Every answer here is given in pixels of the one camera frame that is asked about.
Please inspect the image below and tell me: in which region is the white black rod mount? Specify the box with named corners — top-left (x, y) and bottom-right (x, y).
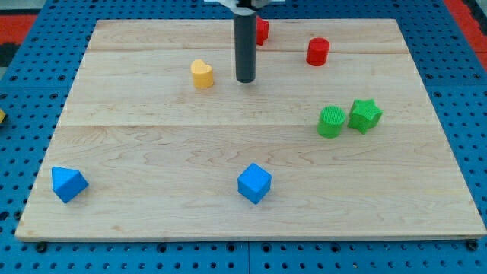
top-left (218, 0), bottom-right (272, 15)

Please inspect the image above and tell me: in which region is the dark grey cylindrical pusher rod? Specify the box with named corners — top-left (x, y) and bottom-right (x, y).
top-left (234, 13), bottom-right (256, 83)

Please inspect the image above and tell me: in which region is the yellow heart block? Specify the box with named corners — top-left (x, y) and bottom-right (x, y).
top-left (190, 59), bottom-right (214, 88)

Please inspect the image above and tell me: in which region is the wooden board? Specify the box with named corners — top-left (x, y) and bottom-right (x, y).
top-left (15, 19), bottom-right (486, 242)

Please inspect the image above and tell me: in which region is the red block behind rod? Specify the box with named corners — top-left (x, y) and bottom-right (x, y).
top-left (256, 16), bottom-right (269, 46)

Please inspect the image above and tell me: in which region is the red cylinder block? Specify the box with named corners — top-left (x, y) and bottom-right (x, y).
top-left (306, 37), bottom-right (330, 66)

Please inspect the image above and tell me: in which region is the green cylinder block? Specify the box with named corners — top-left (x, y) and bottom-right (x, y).
top-left (317, 106), bottom-right (345, 139)

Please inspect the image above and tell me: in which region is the green star block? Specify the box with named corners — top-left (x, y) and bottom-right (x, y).
top-left (347, 99), bottom-right (383, 135)

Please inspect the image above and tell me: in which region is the blue cube block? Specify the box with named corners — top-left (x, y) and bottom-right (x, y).
top-left (237, 163), bottom-right (272, 204)

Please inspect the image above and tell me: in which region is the blue triangular prism block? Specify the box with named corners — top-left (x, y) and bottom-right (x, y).
top-left (51, 167), bottom-right (89, 203)

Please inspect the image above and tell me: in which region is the yellow block at left edge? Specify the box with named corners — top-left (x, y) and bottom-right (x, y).
top-left (0, 109), bottom-right (6, 123)

